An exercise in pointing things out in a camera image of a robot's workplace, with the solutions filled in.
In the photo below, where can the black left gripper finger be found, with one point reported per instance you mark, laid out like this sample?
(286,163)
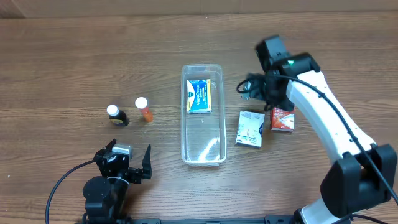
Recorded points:
(146,164)
(110,145)

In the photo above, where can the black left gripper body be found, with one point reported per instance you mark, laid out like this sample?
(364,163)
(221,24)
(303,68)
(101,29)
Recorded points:
(131,173)

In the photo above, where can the red white medicine box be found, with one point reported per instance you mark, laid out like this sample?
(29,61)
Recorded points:
(282,120)

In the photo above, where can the white blue medicine box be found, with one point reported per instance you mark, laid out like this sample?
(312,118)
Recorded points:
(250,127)

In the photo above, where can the blue yellow VapoDrops box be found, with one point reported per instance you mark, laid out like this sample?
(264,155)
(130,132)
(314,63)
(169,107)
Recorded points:
(199,96)

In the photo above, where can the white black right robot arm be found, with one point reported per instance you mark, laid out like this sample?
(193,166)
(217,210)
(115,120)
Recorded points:
(362,172)

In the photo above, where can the clear plastic container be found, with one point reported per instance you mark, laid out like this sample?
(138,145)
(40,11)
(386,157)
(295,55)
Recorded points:
(203,135)

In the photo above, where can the dark syrup bottle white cap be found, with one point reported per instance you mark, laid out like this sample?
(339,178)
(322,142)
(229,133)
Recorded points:
(117,116)

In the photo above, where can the orange tablet tube white cap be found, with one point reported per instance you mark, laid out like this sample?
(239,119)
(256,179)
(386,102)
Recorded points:
(142,104)

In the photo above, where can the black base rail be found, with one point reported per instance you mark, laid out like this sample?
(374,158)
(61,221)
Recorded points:
(268,219)

